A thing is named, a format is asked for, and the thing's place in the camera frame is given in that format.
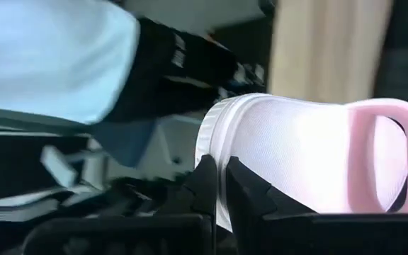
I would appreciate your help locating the blue plastic bin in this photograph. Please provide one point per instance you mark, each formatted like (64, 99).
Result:
(48, 53)

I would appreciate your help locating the pink rubber slide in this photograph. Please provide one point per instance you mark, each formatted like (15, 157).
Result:
(296, 148)

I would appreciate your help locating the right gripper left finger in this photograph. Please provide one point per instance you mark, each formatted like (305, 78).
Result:
(204, 191)

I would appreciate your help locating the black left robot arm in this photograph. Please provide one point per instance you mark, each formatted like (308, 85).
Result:
(175, 81)

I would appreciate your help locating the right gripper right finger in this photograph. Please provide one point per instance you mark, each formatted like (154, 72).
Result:
(246, 198)

